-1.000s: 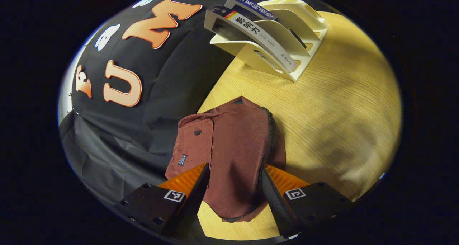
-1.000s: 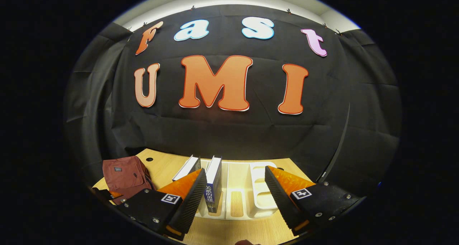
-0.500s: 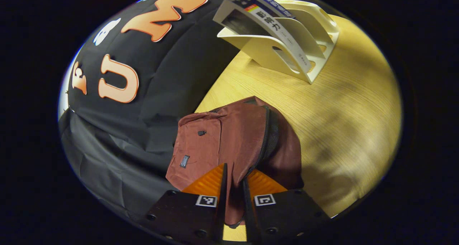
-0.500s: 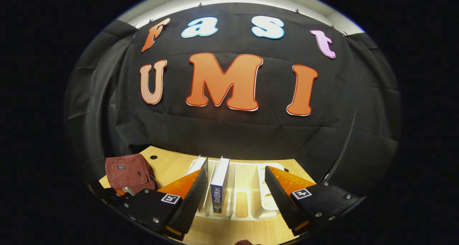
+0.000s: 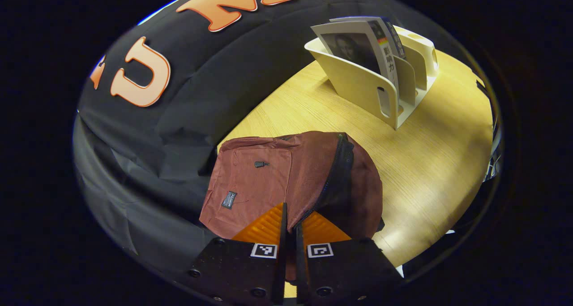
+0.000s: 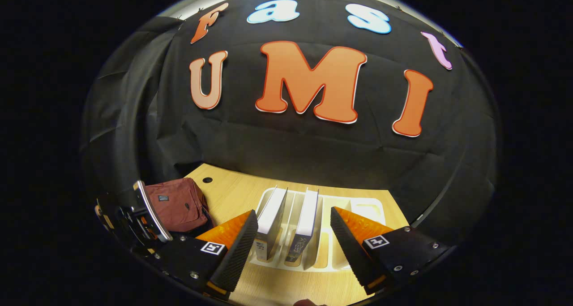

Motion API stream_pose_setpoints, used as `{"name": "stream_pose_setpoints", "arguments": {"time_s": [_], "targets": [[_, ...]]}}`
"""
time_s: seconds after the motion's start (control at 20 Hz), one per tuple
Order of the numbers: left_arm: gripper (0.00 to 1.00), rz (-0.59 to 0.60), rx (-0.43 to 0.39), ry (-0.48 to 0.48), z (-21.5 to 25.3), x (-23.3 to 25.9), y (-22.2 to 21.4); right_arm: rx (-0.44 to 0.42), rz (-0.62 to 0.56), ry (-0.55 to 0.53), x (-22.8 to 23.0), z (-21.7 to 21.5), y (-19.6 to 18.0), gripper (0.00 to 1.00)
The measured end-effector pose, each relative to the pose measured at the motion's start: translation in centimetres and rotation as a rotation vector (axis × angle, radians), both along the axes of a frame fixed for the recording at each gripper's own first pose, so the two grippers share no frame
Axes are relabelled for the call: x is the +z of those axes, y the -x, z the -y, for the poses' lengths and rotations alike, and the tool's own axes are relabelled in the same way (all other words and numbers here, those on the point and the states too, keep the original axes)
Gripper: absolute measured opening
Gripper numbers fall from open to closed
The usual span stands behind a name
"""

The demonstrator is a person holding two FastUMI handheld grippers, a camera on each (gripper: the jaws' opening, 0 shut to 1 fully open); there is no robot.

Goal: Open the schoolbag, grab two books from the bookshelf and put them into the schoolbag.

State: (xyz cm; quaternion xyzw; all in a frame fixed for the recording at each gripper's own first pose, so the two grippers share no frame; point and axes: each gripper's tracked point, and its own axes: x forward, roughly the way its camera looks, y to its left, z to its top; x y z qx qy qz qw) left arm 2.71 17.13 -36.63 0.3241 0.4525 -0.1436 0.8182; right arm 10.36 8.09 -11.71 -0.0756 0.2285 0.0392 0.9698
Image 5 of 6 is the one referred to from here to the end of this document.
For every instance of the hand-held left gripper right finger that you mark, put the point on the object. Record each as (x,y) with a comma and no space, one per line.
(299,252)

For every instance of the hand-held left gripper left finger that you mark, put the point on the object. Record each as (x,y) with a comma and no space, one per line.
(283,252)

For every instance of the dark red schoolbag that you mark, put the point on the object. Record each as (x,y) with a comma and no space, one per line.
(268,180)

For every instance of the white plastic bookshelf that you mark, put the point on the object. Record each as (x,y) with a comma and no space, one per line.
(358,86)

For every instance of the white portrait cover book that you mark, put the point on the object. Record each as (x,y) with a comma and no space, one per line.
(353,46)

